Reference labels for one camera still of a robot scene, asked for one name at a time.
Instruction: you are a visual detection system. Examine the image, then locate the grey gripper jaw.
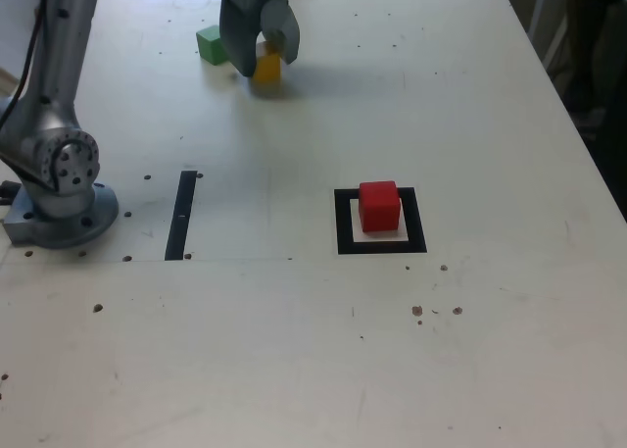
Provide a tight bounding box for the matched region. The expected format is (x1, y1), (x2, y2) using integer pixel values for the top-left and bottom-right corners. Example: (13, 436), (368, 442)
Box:
(218, 0), (264, 77)
(260, 0), (301, 67)

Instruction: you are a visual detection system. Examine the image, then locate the green cube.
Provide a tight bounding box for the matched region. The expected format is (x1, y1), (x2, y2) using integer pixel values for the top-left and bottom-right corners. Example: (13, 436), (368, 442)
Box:
(195, 25), (227, 66)

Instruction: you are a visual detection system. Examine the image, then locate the yellow cube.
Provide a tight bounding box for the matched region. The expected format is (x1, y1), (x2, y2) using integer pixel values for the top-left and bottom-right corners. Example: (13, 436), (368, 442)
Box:
(252, 40), (284, 85)

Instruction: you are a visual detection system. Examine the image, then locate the red cube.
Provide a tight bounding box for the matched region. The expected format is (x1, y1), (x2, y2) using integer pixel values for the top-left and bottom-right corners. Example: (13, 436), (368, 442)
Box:
(358, 180), (403, 234)

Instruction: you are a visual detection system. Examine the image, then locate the black tape square outline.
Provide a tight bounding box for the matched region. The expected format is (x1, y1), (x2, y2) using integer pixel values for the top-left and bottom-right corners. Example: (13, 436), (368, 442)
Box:
(333, 186), (428, 256)

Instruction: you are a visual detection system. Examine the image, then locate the black tape strip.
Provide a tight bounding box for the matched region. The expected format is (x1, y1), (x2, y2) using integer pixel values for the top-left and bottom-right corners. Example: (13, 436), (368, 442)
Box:
(164, 170), (198, 262)

